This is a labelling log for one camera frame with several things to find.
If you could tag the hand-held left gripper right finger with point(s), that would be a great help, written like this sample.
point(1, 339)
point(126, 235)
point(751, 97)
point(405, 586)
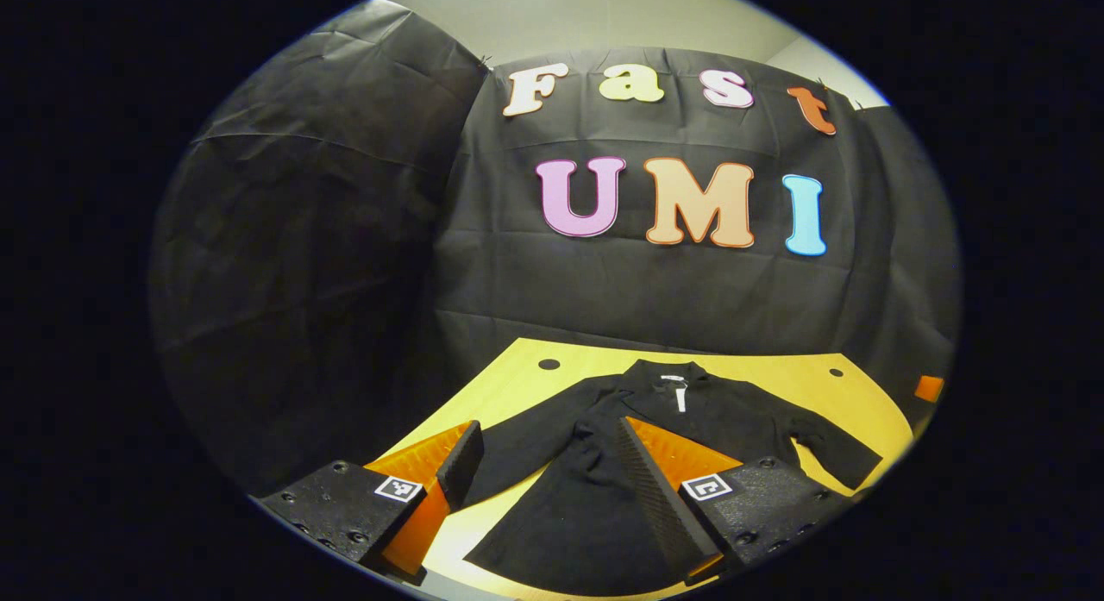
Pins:
point(655, 497)

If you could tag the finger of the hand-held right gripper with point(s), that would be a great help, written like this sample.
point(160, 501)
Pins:
point(929, 388)

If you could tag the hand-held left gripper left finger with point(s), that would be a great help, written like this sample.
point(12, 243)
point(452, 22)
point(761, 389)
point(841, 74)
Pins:
point(461, 463)

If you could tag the black buttoned jacket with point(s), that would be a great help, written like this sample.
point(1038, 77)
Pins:
point(733, 420)

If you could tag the black backdrop cloth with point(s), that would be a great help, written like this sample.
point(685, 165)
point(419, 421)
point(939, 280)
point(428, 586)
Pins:
point(604, 299)

